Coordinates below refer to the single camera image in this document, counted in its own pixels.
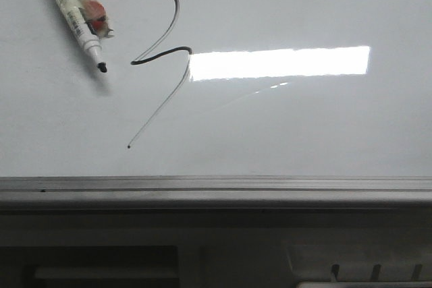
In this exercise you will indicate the white whiteboard with aluminium frame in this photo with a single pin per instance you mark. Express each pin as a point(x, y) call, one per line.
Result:
point(219, 104)

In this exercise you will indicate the white taped whiteboard marker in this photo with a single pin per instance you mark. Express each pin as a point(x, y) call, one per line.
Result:
point(89, 23)

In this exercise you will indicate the white marker tray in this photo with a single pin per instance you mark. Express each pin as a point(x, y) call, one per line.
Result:
point(360, 264)

